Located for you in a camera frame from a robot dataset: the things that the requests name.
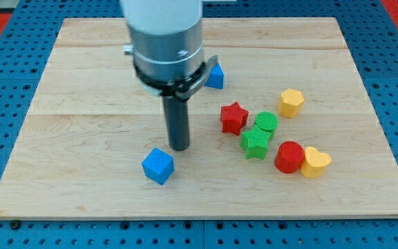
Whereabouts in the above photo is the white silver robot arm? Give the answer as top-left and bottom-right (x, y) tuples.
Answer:
(120, 0), (218, 151)

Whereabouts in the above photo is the blue cube block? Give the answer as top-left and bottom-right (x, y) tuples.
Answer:
(142, 148), (174, 185)

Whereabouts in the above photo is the red star block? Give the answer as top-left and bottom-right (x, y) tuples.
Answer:
(220, 102), (249, 136)

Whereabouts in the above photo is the yellow heart block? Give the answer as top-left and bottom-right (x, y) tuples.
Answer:
(300, 147), (332, 178)

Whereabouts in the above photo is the light wooden board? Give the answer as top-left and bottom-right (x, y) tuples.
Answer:
(0, 17), (398, 221)

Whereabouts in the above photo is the red cylinder block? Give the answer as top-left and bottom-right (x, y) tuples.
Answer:
(274, 141), (305, 174)

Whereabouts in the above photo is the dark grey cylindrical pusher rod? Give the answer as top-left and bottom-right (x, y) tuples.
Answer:
(162, 96), (190, 151)

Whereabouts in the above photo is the green star block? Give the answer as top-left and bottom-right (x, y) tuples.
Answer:
(240, 124), (272, 160)

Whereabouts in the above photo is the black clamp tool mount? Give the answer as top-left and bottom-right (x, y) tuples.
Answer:
(133, 55), (218, 101)

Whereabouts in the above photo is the green cylinder block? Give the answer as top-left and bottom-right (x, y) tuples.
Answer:
(255, 111), (278, 140)

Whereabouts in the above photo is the blue triangle block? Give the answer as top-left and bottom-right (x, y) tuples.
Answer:
(205, 64), (225, 89)

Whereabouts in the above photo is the yellow hexagon block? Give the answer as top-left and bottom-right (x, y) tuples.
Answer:
(277, 89), (305, 118)

